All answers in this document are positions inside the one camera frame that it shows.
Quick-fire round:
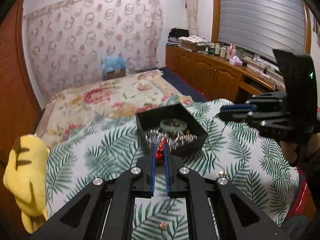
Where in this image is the green jade bangle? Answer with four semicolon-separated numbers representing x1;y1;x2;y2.
159;119;187;133

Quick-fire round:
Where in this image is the circle pattern sheer curtain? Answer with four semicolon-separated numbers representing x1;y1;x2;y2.
25;0;163;100

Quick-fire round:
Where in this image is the yellow Pikachu plush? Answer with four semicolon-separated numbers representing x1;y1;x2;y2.
3;134;50;234

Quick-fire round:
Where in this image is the blue plush toy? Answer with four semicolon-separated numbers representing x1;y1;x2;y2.
103;57;126;74

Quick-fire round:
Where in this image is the wooden sideboard cabinet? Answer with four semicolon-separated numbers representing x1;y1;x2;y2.
165;46;285;103

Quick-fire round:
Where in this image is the grey window blind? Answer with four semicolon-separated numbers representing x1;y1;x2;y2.
218;0;305;60

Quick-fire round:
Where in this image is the small rose gold charm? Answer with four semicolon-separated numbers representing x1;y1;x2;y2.
158;222;168;230

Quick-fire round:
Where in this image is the wooden louvered wardrobe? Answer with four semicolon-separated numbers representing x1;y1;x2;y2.
0;0;42;165

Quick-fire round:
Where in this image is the folded clothes pile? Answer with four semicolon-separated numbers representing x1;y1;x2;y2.
167;28;210;51

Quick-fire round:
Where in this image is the dark blue mattress sheet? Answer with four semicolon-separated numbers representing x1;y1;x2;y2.
159;67;208;102

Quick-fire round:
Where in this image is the beige side curtain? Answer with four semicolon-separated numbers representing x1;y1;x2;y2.
185;0;198;36

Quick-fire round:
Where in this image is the cardboard box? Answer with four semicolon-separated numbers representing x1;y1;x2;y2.
106;68;126;80

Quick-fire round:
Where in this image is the red cord bracelet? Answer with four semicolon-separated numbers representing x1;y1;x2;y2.
154;138;168;163

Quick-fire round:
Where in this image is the white power strip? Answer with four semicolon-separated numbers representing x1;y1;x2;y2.
242;55;279;76

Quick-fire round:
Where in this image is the floral bed blanket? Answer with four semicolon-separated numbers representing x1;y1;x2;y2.
35;69;193;148

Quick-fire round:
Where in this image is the palm leaf print sheet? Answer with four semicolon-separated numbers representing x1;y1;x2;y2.
46;99;299;239

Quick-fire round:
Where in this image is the black jewelry box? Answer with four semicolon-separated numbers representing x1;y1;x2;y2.
136;103;207;158

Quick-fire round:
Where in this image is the white pearl necklace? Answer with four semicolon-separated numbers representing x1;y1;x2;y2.
145;128;198;147

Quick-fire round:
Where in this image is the pink bottle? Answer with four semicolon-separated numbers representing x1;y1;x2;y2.
226;43;237;60

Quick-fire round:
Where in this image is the pink tissue box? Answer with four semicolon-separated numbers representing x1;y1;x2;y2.
229;56;243;66

